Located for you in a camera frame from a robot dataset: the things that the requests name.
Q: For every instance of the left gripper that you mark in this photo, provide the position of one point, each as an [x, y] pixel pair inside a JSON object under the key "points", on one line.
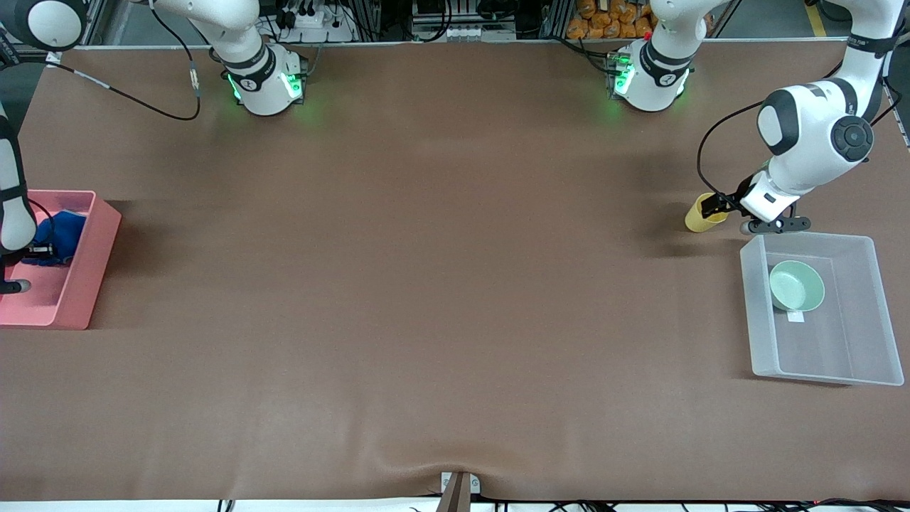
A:
{"points": [[730, 199]]}

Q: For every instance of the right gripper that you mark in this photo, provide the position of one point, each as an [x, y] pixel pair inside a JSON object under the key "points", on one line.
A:
{"points": [[40, 250]]}

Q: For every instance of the yellow plastic cup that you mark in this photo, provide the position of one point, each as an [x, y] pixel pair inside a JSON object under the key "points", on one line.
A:
{"points": [[697, 222]]}

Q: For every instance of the blue cloth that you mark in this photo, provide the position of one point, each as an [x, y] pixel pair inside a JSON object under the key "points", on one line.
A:
{"points": [[67, 231]]}

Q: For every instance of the pale green bowl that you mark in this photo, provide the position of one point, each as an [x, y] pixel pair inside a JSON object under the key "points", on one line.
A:
{"points": [[796, 286]]}

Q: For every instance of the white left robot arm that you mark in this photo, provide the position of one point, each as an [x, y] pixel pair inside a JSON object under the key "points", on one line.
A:
{"points": [[810, 135]]}

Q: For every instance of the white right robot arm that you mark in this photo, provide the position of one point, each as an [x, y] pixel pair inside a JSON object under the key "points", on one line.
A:
{"points": [[259, 78]]}

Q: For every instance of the pink plastic bin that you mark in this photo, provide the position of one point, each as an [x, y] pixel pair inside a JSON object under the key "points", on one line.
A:
{"points": [[78, 277]]}

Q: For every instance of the white label sticker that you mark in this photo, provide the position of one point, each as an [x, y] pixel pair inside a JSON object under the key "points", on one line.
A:
{"points": [[796, 317]]}

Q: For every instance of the clear plastic bin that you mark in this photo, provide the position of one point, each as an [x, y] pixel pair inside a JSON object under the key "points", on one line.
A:
{"points": [[846, 341]]}

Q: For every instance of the orange bagged items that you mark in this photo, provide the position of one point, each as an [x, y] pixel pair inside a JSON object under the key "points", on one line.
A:
{"points": [[611, 20]]}

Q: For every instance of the brown table cover sheet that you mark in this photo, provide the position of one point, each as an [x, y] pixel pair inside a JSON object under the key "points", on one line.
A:
{"points": [[441, 249]]}

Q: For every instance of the white power strip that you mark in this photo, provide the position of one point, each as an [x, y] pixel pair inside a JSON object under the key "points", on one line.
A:
{"points": [[313, 25]]}

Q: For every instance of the metal table clamp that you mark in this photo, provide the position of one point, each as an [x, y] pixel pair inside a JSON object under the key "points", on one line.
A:
{"points": [[459, 491]]}

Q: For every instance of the aluminium frame rail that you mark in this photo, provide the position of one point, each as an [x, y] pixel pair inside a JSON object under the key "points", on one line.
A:
{"points": [[96, 21]]}

